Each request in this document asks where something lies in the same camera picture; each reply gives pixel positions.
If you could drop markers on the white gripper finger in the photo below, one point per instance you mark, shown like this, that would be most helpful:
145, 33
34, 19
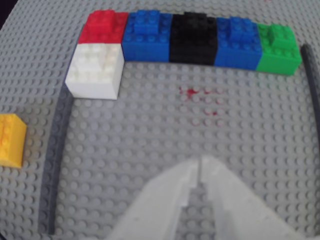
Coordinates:
237, 212
155, 212

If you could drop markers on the yellow lego cube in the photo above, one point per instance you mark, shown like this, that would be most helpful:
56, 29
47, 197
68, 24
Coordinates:
11, 140

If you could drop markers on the white lego cube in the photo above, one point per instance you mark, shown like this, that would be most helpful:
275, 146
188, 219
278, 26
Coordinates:
95, 72

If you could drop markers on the green lego cube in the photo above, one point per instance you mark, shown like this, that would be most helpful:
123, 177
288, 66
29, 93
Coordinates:
277, 62

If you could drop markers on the blue lego cube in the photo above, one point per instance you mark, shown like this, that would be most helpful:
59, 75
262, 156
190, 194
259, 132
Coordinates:
145, 47
235, 55

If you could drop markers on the black lego cube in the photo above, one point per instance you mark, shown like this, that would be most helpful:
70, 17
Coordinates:
192, 45

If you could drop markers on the red lego cube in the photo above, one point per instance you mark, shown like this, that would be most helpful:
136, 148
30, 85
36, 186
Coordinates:
100, 27

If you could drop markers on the grey lego baseplate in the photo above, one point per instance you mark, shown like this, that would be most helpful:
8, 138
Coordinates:
150, 125

